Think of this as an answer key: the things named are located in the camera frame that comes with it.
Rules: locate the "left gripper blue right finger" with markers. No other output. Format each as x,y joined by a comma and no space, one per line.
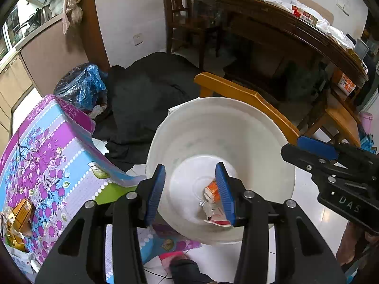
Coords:
225,191

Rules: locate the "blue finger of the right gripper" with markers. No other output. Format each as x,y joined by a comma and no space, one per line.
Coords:
317,147

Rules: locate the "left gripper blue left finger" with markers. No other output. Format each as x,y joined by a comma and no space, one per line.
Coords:
156,185

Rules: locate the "orange paper cup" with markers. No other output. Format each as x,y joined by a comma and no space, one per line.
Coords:
211,192

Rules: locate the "red white medicine box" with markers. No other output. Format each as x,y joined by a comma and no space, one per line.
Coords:
215,215

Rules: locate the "yellow gold snack wrapper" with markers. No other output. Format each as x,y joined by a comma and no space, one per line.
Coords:
18,224

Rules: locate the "blue black trash bag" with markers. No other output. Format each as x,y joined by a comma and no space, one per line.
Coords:
84,87

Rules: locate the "beige kitchen cabinets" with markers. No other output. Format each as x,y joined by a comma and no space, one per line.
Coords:
38,61

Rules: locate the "yellow wooden chair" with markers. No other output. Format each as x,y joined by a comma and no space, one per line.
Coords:
333,112

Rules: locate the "white plastic bucket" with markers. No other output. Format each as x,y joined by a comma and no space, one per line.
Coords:
201,136

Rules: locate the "pink slipper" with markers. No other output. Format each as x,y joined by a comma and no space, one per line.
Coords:
167,258

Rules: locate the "black cloth pile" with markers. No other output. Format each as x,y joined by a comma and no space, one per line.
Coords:
138,100

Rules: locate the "floral striped tablecloth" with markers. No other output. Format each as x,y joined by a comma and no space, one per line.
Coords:
52,162

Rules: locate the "dark wooden dining table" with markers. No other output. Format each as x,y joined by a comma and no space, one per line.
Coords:
267,24

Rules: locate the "dark wooden chair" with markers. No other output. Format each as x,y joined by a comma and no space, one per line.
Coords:
179,15

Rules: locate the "hanging beige cloth bags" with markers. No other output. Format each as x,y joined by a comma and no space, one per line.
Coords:
72,14

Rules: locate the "white wall socket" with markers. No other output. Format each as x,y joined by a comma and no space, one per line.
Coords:
138,39

